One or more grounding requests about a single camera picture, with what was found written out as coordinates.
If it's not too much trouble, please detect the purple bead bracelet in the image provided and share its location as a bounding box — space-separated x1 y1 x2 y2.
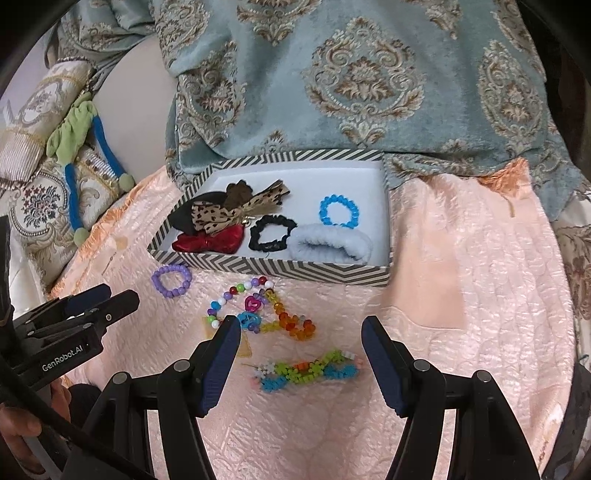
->
150 263 195 299

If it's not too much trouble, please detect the black velvet hair clip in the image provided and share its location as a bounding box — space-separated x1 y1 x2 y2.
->
167 191 228 236

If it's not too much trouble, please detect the leopard print bow clip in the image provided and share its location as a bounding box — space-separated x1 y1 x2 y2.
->
191 180 290 235

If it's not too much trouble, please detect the multicolour round bead bracelet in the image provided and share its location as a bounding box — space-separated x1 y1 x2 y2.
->
205 275 276 330

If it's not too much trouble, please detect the brown flower hair clip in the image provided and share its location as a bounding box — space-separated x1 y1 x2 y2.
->
223 180 253 210

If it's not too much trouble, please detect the black scrunchie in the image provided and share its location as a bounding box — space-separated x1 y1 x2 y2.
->
249 215 297 253

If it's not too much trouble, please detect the green blue flower bead bracelet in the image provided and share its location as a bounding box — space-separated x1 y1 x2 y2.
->
250 349 363 394

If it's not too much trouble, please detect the orange yellow bead bracelet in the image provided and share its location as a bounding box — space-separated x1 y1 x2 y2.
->
255 289 318 342

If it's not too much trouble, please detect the person's left hand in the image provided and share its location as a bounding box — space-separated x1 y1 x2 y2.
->
1 379 71 479

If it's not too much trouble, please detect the cream floral cushion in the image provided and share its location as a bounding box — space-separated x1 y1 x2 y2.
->
1 146 121 290

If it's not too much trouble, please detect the red bow hair clip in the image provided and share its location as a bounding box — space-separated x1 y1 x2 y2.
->
171 225 245 255

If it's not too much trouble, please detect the green blue plush toy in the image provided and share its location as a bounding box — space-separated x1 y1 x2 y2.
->
45 91 135 247

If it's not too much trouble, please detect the peach quilted bedspread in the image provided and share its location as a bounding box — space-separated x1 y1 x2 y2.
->
51 158 575 479

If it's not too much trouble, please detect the cream embroidered bolster pillow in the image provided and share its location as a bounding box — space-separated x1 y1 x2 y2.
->
1 58 94 190

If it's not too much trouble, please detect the light blue fluffy scrunchie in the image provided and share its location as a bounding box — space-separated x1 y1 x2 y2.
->
287 224 373 265

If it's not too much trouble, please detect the striped black white tray box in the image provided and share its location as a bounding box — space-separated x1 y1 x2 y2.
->
146 148 394 288

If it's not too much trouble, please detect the beige floral cushion right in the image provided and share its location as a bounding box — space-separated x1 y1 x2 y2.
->
552 195 591 369

